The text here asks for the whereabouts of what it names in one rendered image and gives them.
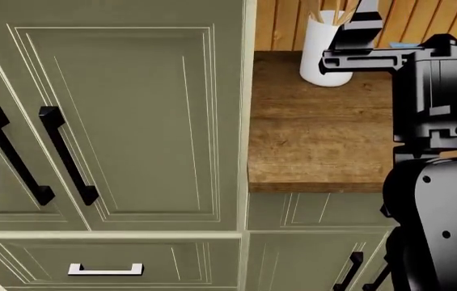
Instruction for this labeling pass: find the silver drawer handle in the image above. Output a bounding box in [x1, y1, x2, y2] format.
[67, 262, 146, 277]

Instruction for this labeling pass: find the low green cabinet door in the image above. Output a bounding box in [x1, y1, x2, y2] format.
[247, 230, 394, 291]

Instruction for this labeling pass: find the white utensil holder cup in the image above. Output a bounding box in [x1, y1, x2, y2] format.
[298, 10, 353, 87]

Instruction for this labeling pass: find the short black door handle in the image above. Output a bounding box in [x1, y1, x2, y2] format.
[362, 265, 393, 291]
[332, 251, 365, 291]

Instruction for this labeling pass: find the wide green cabinet door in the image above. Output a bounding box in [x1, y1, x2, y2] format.
[5, 0, 254, 235]

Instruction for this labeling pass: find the long black door handle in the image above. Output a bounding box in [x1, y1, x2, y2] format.
[0, 105, 57, 206]
[38, 105, 100, 207]

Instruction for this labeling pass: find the plain green drawer front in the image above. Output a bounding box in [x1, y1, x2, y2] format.
[246, 192, 400, 232]

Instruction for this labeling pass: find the small blue flat object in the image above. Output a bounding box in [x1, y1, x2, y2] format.
[388, 41, 425, 49]

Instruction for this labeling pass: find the green drawer with silver handle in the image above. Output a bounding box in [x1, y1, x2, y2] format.
[0, 236, 244, 291]

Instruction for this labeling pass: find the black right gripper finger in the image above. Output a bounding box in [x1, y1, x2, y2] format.
[330, 0, 383, 52]

